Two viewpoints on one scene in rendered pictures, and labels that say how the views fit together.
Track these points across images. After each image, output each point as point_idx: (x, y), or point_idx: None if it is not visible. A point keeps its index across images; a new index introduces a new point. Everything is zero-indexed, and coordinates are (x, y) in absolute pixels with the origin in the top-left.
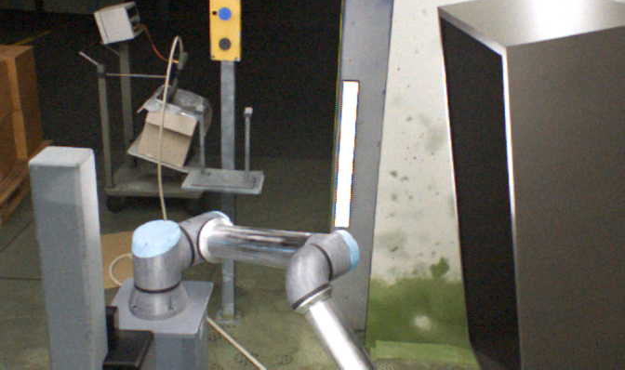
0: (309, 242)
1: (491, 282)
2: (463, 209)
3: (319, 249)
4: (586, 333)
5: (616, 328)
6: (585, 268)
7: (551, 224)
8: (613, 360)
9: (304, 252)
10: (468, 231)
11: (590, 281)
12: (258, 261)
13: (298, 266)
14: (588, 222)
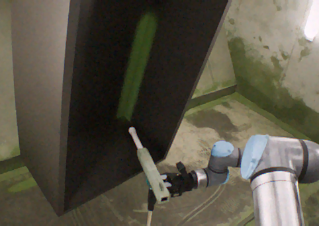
0: (293, 166)
1: (44, 164)
2: (55, 119)
3: (302, 141)
4: (168, 69)
5: (157, 60)
6: (181, 31)
7: (206, 10)
8: (153, 78)
9: (317, 147)
10: (53, 137)
11: (176, 38)
12: None
13: None
14: (188, 2)
